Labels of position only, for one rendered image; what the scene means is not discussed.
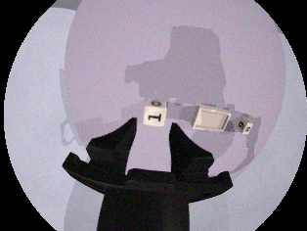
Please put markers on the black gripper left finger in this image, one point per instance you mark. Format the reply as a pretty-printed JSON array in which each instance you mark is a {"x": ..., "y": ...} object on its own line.
[{"x": 109, "y": 153}]

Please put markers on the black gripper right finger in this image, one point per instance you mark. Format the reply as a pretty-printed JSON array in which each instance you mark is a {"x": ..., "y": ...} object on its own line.
[{"x": 189, "y": 162}]

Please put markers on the white cube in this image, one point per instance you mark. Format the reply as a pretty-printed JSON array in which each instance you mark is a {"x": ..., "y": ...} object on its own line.
[
  {"x": 244, "y": 125},
  {"x": 155, "y": 112}
]

